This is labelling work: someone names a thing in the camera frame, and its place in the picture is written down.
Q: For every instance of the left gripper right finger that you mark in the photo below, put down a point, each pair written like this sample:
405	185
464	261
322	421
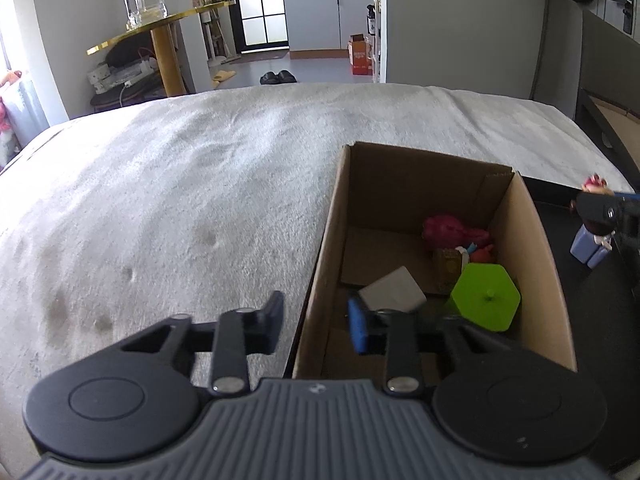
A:
392	335

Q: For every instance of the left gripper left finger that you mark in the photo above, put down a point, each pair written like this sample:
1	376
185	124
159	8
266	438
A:
239	334

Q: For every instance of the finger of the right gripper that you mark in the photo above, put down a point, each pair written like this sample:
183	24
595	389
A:
604	214

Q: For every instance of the doll head red bow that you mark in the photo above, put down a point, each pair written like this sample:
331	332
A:
595	185

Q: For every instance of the green hexagonal box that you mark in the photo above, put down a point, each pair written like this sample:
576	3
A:
486	296

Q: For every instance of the pink plush toy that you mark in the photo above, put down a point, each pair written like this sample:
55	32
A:
448	232

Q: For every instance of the brown cardboard box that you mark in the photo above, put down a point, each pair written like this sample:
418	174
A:
382	195

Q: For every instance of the blue rabbit cube box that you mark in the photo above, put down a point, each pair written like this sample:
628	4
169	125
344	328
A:
590	249

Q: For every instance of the black shoes pair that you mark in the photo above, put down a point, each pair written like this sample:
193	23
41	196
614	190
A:
283	77

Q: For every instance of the gold round side table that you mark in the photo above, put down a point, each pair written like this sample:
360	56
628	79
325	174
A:
163	44

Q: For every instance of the orange carton box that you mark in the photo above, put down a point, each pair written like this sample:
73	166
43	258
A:
359	56

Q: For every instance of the white kitchen cabinet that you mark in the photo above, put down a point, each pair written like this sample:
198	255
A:
322	28

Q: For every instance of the black door handle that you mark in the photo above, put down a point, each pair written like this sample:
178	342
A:
626	10

